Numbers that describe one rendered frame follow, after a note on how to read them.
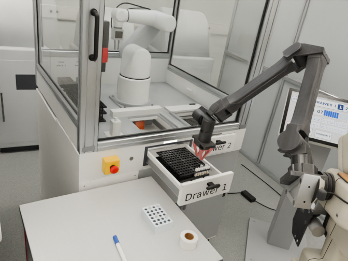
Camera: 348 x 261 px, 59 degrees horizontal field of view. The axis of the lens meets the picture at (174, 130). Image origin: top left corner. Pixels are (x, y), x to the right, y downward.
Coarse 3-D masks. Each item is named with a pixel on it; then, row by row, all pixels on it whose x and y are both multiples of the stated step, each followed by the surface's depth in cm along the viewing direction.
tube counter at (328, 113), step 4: (320, 108) 186; (316, 112) 186; (320, 112) 185; (324, 112) 185; (328, 112) 185; (332, 112) 184; (336, 112) 184; (328, 116) 184; (332, 116) 184; (336, 116) 183; (340, 116) 183; (344, 116) 183; (344, 120) 182
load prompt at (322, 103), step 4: (316, 100) 188; (320, 100) 187; (324, 100) 187; (328, 100) 187; (316, 104) 187; (320, 104) 187; (324, 104) 186; (328, 104) 186; (332, 104) 186; (336, 104) 186; (340, 104) 185; (344, 104) 185; (328, 108) 185; (332, 108) 185; (336, 108) 185; (340, 108) 185; (344, 108) 184
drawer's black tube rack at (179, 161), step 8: (160, 152) 155; (168, 152) 156; (176, 152) 157; (184, 152) 159; (160, 160) 153; (168, 160) 149; (176, 160) 150; (184, 160) 151; (192, 160) 152; (168, 168) 147; (176, 168) 143; (184, 168) 144; (192, 168) 145; (176, 176) 142; (184, 176) 144; (192, 176) 145; (200, 176) 146
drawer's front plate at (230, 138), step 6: (216, 138) 174; (222, 138) 177; (228, 138) 180; (234, 138) 183; (222, 144) 180; (228, 144) 183; (198, 150) 171; (216, 150) 179; (222, 150) 182; (228, 150) 185
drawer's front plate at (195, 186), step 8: (216, 176) 137; (224, 176) 139; (232, 176) 143; (184, 184) 127; (192, 184) 130; (200, 184) 133; (184, 192) 129; (192, 192) 132; (216, 192) 142; (224, 192) 145; (184, 200) 132; (192, 200) 134
